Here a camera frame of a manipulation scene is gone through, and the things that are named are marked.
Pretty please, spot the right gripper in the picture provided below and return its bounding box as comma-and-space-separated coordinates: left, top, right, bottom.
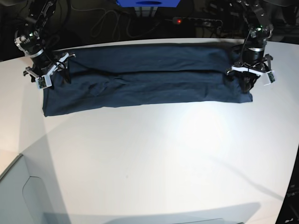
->
23, 52, 76, 84

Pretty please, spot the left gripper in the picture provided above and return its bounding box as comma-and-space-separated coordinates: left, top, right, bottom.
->
227, 48, 273, 93

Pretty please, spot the dark blue T-shirt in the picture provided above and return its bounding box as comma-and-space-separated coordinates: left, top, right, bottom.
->
42, 42, 253, 117

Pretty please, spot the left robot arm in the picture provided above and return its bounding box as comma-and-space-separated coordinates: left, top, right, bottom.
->
227, 0, 275, 93

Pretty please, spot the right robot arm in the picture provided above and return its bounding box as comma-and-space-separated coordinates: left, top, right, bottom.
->
14, 0, 75, 89

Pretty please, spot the black power strip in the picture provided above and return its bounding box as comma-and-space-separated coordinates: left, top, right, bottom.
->
172, 17, 223, 28

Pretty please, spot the blue box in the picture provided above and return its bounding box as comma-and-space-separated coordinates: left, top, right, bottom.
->
116, 0, 180, 7

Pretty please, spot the grey bin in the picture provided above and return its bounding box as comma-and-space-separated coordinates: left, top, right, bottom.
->
0, 154, 71, 224

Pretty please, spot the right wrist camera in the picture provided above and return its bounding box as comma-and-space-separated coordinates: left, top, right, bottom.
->
35, 75, 52, 89

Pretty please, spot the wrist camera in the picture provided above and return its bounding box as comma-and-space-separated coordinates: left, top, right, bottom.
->
261, 70, 276, 86
35, 75, 52, 89

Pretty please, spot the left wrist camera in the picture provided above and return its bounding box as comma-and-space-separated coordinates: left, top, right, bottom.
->
261, 70, 276, 86

